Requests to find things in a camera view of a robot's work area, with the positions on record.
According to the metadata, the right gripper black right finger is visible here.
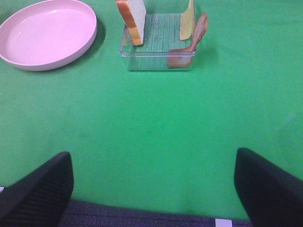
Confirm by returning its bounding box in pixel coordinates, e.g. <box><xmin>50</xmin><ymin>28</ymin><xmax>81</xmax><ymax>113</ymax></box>
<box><xmin>234</xmin><ymin>148</ymin><xmax>303</xmax><ymax>227</ymax></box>

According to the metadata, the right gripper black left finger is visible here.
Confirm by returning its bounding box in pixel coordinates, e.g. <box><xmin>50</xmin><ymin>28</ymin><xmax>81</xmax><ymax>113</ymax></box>
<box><xmin>0</xmin><ymin>152</ymin><xmax>74</xmax><ymax>227</ymax></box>

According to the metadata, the red bacon strip tray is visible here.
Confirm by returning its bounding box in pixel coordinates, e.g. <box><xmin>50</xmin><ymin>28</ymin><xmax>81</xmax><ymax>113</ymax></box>
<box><xmin>167</xmin><ymin>12</ymin><xmax>208</xmax><ymax>69</ymax></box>

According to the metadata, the green tablecloth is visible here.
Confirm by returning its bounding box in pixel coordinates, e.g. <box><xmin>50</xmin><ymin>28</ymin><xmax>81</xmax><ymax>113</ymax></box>
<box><xmin>0</xmin><ymin>0</ymin><xmax>303</xmax><ymax>219</ymax></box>

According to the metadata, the pink round plate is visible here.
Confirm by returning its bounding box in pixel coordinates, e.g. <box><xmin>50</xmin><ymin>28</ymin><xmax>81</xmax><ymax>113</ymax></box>
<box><xmin>0</xmin><ymin>0</ymin><xmax>98</xmax><ymax>71</ymax></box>

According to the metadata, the yellow cheese slice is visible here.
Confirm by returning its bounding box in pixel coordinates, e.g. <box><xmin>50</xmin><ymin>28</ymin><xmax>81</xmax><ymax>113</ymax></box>
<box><xmin>179</xmin><ymin>0</ymin><xmax>195</xmax><ymax>40</ymax></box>

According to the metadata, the clear right plastic tray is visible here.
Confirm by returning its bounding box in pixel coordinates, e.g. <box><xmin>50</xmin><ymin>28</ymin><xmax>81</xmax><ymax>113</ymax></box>
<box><xmin>119</xmin><ymin>13</ymin><xmax>196</xmax><ymax>71</ymax></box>

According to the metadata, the upright toast bread slice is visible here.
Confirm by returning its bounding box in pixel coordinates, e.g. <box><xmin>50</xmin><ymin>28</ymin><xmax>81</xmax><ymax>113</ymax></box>
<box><xmin>115</xmin><ymin>0</ymin><xmax>146</xmax><ymax>46</ymax></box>

